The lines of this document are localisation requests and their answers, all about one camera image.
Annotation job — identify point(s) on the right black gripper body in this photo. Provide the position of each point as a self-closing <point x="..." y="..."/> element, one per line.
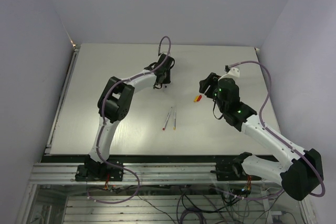
<point x="220" y="103"/>

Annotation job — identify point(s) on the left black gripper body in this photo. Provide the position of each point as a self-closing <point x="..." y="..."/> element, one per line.
<point x="168" y="74"/>

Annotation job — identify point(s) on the red end white pen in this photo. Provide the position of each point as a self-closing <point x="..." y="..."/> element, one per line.
<point x="167" y="119"/>

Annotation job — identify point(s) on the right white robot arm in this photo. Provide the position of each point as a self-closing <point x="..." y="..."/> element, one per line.
<point x="296" y="170"/>

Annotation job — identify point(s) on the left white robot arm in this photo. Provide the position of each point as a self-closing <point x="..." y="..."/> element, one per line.
<point x="115" y="101"/>

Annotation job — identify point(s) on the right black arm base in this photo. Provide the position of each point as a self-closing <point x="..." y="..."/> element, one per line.
<point x="230" y="168"/>

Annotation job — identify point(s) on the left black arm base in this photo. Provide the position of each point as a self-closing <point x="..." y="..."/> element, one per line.
<point x="95" y="171"/>

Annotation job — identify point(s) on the yellow end white pen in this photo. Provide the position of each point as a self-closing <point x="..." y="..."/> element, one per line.
<point x="174" y="119"/>

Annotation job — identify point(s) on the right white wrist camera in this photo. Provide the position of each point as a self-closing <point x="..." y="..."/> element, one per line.
<point x="231" y="72"/>

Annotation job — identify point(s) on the aluminium rail frame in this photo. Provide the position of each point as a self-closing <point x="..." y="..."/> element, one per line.
<point x="157" y="189"/>

